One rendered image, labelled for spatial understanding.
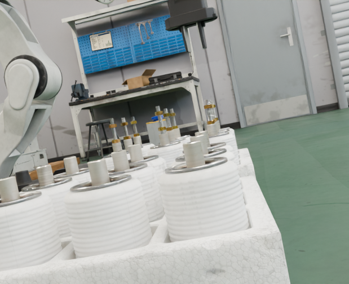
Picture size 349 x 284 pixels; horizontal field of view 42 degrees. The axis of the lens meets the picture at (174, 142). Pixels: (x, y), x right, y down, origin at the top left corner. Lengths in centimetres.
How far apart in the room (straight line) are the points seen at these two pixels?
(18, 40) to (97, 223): 109
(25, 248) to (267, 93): 571
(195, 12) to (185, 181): 63
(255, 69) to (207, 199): 571
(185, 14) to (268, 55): 515
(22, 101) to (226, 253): 110
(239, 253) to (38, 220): 24
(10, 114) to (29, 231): 98
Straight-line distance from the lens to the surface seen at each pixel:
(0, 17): 157
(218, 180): 50
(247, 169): 101
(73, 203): 53
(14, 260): 57
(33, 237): 57
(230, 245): 48
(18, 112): 150
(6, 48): 157
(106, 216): 52
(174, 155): 105
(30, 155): 463
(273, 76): 618
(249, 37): 622
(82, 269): 51
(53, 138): 682
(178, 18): 108
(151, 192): 65
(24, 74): 148
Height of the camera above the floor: 31
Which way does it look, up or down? 3 degrees down
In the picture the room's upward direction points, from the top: 11 degrees counter-clockwise
